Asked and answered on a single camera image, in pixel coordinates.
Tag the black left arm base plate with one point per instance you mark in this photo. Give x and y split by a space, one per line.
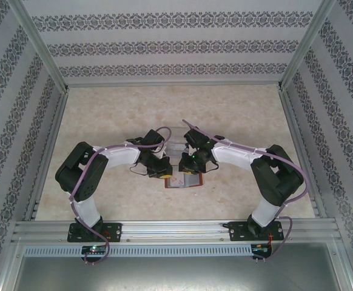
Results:
116 232

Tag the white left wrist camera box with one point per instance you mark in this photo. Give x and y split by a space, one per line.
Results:
162 153

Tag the aluminium mounting rail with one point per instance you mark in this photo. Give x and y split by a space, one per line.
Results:
176 232

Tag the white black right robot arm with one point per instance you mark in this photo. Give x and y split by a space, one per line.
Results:
279 179

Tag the grey metal shelf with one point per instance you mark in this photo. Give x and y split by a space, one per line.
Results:
176 272

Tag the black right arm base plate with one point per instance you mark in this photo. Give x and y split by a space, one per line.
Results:
237 232

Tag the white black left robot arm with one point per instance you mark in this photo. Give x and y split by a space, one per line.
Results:
79 172

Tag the brown leather card holder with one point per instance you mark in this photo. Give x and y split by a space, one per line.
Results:
196 181

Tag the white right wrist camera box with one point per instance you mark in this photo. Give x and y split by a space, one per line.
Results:
189 149

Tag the small circuit board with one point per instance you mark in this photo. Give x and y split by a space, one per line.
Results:
260 248
94 249

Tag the aluminium frame post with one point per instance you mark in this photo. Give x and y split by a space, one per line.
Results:
304 45
42 45

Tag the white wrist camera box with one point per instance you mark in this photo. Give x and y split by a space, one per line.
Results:
162 153
189 149

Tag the aluminium table side rail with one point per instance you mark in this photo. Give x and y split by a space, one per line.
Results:
294 127
49 151

